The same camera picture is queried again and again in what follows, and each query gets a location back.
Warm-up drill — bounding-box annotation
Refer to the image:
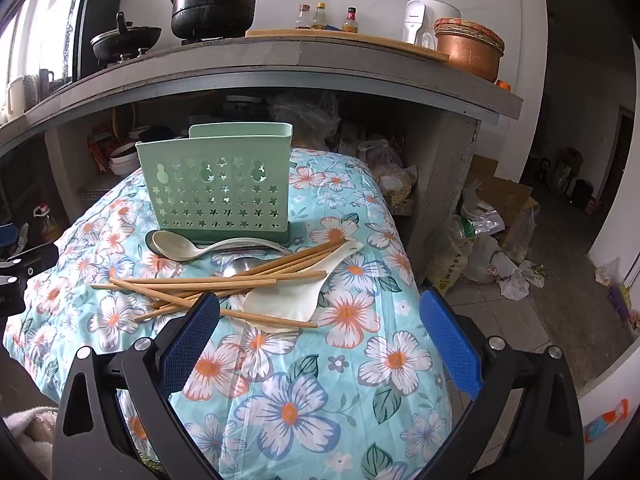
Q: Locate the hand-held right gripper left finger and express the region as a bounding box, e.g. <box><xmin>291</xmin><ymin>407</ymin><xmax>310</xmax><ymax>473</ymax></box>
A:
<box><xmin>52</xmin><ymin>291</ymin><xmax>222</xmax><ymax>480</ymax></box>

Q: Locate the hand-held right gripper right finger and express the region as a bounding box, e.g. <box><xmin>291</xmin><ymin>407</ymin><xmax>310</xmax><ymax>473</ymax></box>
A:
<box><xmin>419</xmin><ymin>289</ymin><xmax>585</xmax><ymax>480</ymax></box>

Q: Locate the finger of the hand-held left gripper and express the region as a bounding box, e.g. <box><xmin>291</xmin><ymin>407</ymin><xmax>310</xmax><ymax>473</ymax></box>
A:
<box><xmin>0</xmin><ymin>222</ymin><xmax>32</xmax><ymax>260</ymax></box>
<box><xmin>0</xmin><ymin>242</ymin><xmax>61</xmax><ymax>286</ymax></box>

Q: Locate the pile of wooden chopsticks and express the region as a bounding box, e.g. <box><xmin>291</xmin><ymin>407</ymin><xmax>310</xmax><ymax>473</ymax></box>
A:
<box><xmin>91</xmin><ymin>241</ymin><xmax>347</xmax><ymax>330</ymax></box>

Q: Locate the stainless steel spoon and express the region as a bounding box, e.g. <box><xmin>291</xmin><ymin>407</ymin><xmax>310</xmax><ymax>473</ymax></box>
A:
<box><xmin>222</xmin><ymin>257</ymin><xmax>262</xmax><ymax>279</ymax></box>
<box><xmin>145</xmin><ymin>230</ymin><xmax>281</xmax><ymax>261</ymax></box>

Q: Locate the white soup spoon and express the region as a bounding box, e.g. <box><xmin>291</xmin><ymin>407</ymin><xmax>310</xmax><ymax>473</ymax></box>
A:
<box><xmin>151</xmin><ymin>230</ymin><xmax>293</xmax><ymax>262</ymax></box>

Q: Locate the white rice paddle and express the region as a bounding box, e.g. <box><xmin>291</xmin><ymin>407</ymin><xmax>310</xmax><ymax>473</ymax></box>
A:
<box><xmin>239</xmin><ymin>240</ymin><xmax>365</xmax><ymax>334</ymax></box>

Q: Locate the green perforated utensil holder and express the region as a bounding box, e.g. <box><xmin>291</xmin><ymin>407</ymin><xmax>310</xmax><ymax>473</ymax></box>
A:
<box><xmin>136</xmin><ymin>122</ymin><xmax>296</xmax><ymax>247</ymax></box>

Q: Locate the cooking oil bottle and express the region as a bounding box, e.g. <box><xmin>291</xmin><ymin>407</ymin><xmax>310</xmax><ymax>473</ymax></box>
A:
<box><xmin>32</xmin><ymin>203</ymin><xmax>64</xmax><ymax>244</ymax></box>

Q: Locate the white plastic sack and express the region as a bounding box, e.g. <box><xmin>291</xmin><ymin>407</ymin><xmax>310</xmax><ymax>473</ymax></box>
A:
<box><xmin>429</xmin><ymin>210</ymin><xmax>552</xmax><ymax>302</ymax></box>

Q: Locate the floral teal blanket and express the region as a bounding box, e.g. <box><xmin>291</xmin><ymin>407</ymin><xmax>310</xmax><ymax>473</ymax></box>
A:
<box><xmin>2</xmin><ymin>147</ymin><xmax>453</xmax><ymax>480</ymax></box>

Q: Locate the red packet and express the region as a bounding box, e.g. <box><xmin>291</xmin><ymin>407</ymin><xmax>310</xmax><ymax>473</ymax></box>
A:
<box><xmin>86</xmin><ymin>129</ymin><xmax>119</xmax><ymax>174</ymax></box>

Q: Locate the stack of white bowls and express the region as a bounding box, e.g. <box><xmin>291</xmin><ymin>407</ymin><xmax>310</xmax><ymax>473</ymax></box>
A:
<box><xmin>108</xmin><ymin>142</ymin><xmax>141</xmax><ymax>177</ymax></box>

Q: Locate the fluffy white towel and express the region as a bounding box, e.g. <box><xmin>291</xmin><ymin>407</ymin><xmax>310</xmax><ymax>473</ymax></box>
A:
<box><xmin>0</xmin><ymin>406</ymin><xmax>57</xmax><ymax>480</ymax></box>

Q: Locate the white jug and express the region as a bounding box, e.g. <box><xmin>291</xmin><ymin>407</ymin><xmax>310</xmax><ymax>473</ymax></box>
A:
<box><xmin>7</xmin><ymin>76</ymin><xmax>26</xmax><ymax>114</ymax></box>

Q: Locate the grey cup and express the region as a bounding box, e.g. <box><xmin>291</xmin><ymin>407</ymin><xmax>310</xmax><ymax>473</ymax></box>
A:
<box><xmin>23</xmin><ymin>69</ymin><xmax>57</xmax><ymax>106</ymax></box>

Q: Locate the cardboard box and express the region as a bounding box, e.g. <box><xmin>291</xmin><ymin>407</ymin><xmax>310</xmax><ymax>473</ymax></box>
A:
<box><xmin>464</xmin><ymin>155</ymin><xmax>539</xmax><ymax>262</ymax></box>

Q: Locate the plastic bag of beans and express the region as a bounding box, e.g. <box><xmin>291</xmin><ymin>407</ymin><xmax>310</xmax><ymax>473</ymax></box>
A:
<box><xmin>366</xmin><ymin>139</ymin><xmax>419</xmax><ymax>212</ymax></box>

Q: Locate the black wok with lid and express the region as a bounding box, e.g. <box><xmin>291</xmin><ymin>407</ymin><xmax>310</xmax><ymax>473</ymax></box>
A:
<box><xmin>90</xmin><ymin>11</ymin><xmax>163</xmax><ymax>62</ymax></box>

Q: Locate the gas stove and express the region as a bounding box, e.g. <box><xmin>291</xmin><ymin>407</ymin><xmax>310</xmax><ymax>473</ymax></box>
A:
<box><xmin>95</xmin><ymin>34</ymin><xmax>251</xmax><ymax>69</ymax></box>

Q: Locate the clear plastic bag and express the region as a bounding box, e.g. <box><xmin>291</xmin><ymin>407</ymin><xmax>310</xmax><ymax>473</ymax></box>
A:
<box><xmin>266</xmin><ymin>91</ymin><xmax>342</xmax><ymax>152</ymax></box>

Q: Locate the copper pot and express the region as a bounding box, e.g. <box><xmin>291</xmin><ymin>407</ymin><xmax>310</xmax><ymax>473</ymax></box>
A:
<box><xmin>434</xmin><ymin>32</ymin><xmax>505</xmax><ymax>84</ymax></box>

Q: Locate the concrete kitchen counter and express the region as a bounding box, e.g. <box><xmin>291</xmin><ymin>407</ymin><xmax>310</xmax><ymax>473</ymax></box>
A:
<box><xmin>0</xmin><ymin>37</ymin><xmax>523</xmax><ymax>283</ymax></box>

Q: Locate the large black cooking pot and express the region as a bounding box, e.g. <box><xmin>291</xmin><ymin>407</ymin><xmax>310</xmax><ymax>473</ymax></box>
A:
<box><xmin>170</xmin><ymin>0</ymin><xmax>264</xmax><ymax>41</ymax></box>

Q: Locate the woven bamboo tray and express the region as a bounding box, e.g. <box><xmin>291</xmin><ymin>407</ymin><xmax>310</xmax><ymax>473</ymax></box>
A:
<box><xmin>434</xmin><ymin>17</ymin><xmax>506</xmax><ymax>52</ymax></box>

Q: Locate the wooden cutting board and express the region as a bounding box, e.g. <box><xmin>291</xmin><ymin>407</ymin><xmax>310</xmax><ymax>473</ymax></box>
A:
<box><xmin>245</xmin><ymin>27</ymin><xmax>451</xmax><ymax>64</ymax></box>

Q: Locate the white kitchen appliance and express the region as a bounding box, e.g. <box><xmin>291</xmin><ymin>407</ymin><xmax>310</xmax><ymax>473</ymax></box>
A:
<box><xmin>402</xmin><ymin>0</ymin><xmax>462</xmax><ymax>47</ymax></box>

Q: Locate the yellow hose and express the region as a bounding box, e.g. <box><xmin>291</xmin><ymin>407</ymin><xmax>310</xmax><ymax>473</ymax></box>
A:
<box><xmin>112</xmin><ymin>109</ymin><xmax>139</xmax><ymax>137</ymax></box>

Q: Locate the cartoon wall sticker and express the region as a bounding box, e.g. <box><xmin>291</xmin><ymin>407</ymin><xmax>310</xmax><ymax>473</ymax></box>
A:
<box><xmin>582</xmin><ymin>399</ymin><xmax>631</xmax><ymax>444</ymax></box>

